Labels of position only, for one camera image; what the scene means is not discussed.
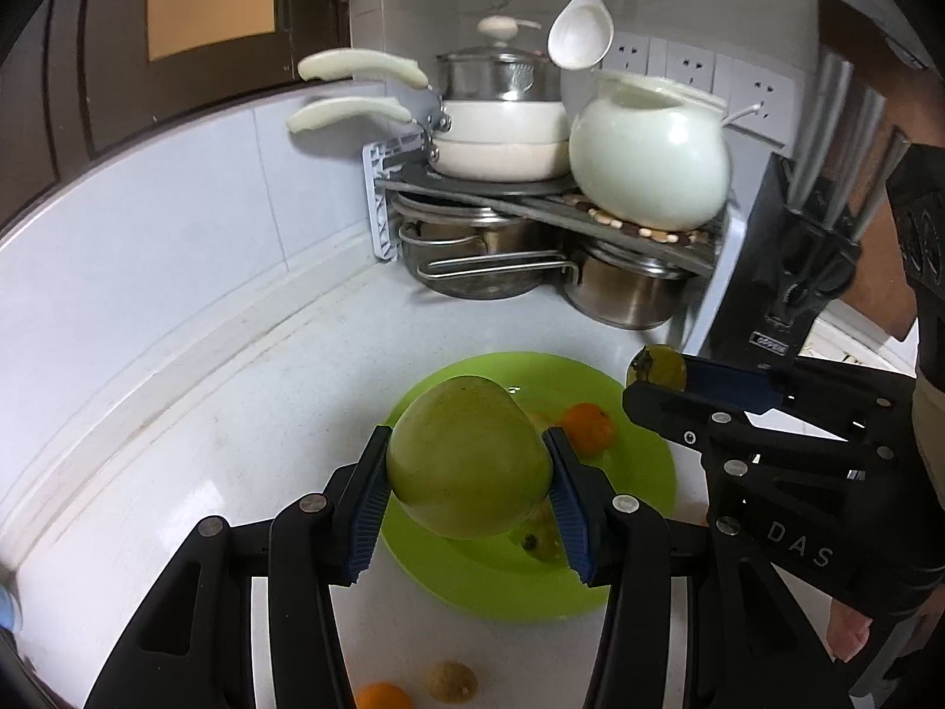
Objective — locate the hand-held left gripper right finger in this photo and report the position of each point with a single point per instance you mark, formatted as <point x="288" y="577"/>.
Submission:
<point x="572" y="513"/>

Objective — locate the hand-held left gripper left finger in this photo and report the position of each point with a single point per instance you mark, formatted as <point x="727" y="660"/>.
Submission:
<point x="365" y="513"/>

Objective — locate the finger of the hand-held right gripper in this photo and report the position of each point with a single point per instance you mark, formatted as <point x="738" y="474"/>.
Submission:
<point x="731" y="384"/>
<point x="664" y="413"/>

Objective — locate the yellow-green apple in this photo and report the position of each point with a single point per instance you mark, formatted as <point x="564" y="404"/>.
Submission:
<point x="541" y="532"/>

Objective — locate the green tomato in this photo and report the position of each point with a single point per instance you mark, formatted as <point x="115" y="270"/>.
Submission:
<point x="662" y="365"/>

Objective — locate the small orange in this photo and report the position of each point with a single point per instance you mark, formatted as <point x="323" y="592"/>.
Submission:
<point x="382" y="698"/>
<point x="590" y="428"/>

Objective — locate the green plate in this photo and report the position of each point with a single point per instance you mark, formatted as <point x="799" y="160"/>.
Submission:
<point x="472" y="580"/>

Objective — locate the person's right hand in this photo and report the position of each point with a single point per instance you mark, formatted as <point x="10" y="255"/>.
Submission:
<point x="849" y="631"/>

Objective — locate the black knife block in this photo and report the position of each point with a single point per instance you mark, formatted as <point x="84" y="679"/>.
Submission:
<point x="753" y="273"/>

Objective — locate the steel stockpot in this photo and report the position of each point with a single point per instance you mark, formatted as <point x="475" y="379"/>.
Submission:
<point x="627" y="295"/>

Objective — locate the black kitchen scissors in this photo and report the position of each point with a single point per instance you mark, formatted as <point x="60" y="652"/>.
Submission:
<point x="812" y="266"/>

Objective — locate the brown kiwi fruit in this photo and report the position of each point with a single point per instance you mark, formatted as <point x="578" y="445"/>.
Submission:
<point x="452" y="679"/>

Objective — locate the beaded trivet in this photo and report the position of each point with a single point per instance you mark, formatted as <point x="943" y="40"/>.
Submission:
<point x="627" y="226"/>

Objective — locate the dark printed clothing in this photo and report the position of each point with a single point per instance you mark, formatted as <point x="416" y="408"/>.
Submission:
<point x="923" y="251"/>

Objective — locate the white ceramic pot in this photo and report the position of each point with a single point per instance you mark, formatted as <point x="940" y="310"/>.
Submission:
<point x="650" y="162"/>

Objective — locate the white saucepan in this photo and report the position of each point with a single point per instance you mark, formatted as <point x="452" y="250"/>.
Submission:
<point x="502" y="118"/>
<point x="495" y="159"/>

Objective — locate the grey corner pot rack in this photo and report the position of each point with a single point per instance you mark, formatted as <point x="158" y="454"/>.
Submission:
<point x="384" y="184"/>

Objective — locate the brown wooden cutting board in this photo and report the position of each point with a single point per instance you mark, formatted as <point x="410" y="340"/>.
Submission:
<point x="878" y="37"/>

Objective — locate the white plastic spoon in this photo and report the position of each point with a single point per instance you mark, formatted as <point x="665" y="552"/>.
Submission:
<point x="579" y="37"/>

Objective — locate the small steel pot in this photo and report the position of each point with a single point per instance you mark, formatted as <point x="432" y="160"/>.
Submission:
<point x="480" y="81"/>

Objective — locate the glass lid with cream knob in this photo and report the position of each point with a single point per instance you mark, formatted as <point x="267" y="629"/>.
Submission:
<point x="502" y="29"/>

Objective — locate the brown framed window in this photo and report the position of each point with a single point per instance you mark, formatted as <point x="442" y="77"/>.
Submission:
<point x="214" y="0"/>
<point x="44" y="88"/>

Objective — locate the white wall outlet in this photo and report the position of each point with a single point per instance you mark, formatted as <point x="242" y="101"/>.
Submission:
<point x="690" y="65"/>
<point x="627" y="53"/>
<point x="768" y="96"/>

